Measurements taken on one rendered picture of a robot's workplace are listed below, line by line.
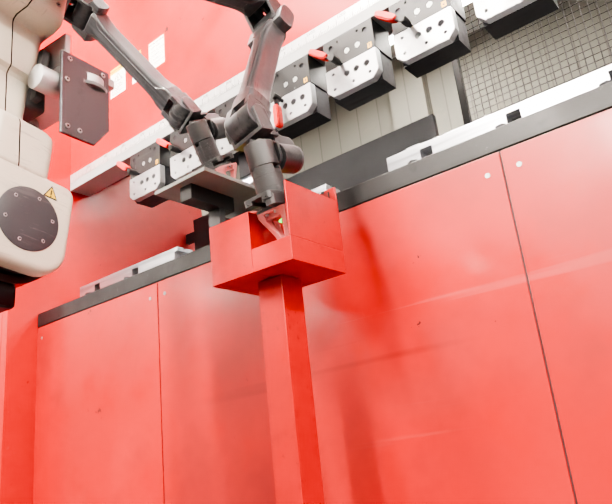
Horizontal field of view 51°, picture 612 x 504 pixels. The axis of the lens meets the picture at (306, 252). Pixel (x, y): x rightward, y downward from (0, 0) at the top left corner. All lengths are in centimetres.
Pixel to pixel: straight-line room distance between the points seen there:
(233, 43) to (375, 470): 127
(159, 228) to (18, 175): 161
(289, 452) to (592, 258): 59
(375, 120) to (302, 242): 455
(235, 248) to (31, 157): 38
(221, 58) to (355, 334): 102
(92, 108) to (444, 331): 75
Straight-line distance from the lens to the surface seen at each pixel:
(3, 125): 112
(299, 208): 116
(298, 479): 114
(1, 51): 122
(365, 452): 129
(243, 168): 183
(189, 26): 219
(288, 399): 115
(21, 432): 219
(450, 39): 153
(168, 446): 168
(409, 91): 545
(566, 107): 122
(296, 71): 176
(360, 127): 570
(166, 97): 174
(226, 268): 121
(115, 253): 250
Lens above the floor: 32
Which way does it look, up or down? 18 degrees up
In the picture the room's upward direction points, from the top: 6 degrees counter-clockwise
